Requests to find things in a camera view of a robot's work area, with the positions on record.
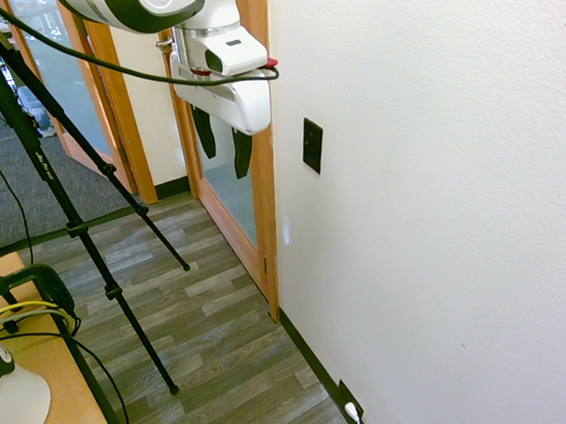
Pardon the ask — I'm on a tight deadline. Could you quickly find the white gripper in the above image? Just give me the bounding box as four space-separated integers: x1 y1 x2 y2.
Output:
167 23 277 183

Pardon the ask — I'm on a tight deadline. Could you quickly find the wooden glass door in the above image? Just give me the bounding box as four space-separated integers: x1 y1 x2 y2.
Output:
155 0 286 329

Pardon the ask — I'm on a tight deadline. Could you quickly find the wooden framed glass partition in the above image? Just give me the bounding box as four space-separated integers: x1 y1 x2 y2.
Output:
0 0 159 212

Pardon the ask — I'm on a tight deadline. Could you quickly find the black C-clamp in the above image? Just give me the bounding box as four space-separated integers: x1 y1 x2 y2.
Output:
0 262 77 327

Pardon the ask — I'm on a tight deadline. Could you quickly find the white power plug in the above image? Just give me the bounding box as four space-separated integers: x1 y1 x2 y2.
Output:
343 400 364 424

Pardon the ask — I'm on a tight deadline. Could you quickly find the black wall light switch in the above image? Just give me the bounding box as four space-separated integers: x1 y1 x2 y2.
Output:
300 116 326 175

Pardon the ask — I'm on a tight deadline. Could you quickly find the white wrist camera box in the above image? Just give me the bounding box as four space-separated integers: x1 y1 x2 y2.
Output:
188 25 282 81

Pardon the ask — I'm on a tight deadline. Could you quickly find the black camera tripod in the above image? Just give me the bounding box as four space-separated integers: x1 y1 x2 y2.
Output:
0 0 200 424

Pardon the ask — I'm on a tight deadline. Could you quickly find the black thin cable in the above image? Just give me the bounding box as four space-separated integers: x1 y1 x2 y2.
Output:
0 119 35 266

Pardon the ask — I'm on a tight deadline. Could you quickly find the yellow cable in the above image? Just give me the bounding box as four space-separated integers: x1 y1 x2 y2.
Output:
0 300 77 339

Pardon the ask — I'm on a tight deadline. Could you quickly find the grey cable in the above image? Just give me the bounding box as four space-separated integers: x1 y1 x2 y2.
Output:
0 306 67 332

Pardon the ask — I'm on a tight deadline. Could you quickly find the black wall power outlet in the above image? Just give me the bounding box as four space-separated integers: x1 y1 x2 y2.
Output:
337 377 365 422

